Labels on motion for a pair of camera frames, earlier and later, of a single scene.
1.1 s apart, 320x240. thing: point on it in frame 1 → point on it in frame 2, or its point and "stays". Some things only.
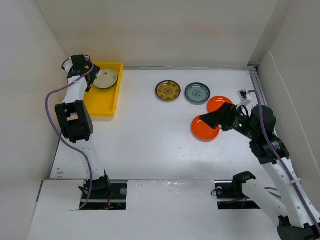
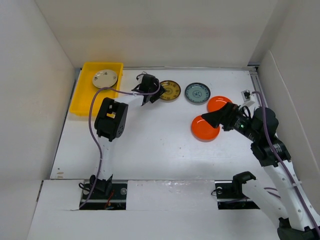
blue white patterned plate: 197,93 stays
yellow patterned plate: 168,91 stays
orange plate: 202,132 stays
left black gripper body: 93,73 → 153,97
